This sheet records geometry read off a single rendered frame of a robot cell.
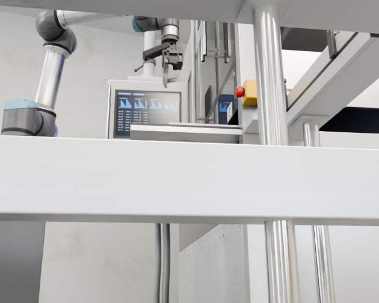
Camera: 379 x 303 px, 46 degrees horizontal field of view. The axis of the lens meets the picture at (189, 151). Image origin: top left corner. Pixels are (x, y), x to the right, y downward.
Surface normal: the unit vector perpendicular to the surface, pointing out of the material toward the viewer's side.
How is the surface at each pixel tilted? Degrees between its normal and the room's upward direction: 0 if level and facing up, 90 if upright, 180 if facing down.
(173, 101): 90
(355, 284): 90
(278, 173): 90
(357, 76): 180
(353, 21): 180
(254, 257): 90
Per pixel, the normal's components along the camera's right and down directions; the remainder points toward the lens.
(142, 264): 0.33, -0.28
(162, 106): 0.10, -0.29
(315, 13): 0.00, 0.96
